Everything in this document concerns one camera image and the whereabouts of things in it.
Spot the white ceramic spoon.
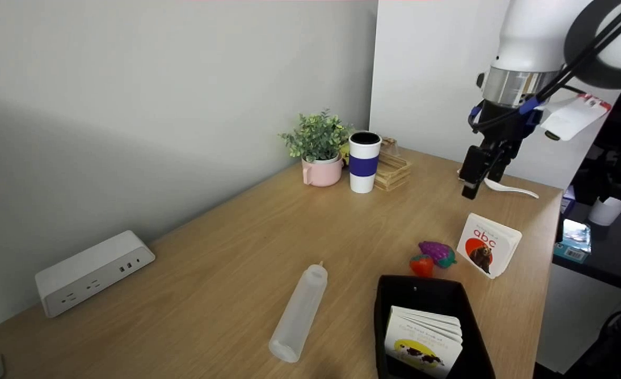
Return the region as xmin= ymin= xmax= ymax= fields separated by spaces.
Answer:
xmin=481 ymin=175 xmax=541 ymax=203

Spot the translucent plastic squeeze bottle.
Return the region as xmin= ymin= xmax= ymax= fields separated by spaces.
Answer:
xmin=266 ymin=261 xmax=331 ymax=366

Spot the stack of wooden coasters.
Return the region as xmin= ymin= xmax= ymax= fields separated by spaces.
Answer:
xmin=375 ymin=137 xmax=413 ymax=195

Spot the green plant in pink pot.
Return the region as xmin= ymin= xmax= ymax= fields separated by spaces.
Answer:
xmin=280 ymin=110 xmax=353 ymax=189

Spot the black office chair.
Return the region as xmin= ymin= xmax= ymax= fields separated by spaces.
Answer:
xmin=533 ymin=301 xmax=621 ymax=379

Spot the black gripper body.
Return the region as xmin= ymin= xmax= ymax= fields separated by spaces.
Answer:
xmin=466 ymin=100 xmax=543 ymax=150

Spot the white power strip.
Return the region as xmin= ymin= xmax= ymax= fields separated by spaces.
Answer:
xmin=34 ymin=227 xmax=157 ymax=321

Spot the white cup with blue band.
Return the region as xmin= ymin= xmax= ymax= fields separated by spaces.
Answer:
xmin=347 ymin=131 xmax=382 ymax=197

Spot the black plastic tray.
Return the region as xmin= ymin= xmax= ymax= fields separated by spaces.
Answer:
xmin=372 ymin=275 xmax=497 ymax=379

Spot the black side desk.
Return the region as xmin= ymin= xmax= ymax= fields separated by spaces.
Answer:
xmin=552 ymin=198 xmax=621 ymax=297

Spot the small teal box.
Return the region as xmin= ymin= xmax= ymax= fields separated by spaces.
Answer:
xmin=553 ymin=240 xmax=590 ymax=267

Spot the purple toy grape bunch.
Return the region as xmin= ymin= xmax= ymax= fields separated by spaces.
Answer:
xmin=416 ymin=240 xmax=459 ymax=271

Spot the red toy strawberry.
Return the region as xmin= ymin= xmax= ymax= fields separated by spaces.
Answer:
xmin=407 ymin=255 xmax=438 ymax=281

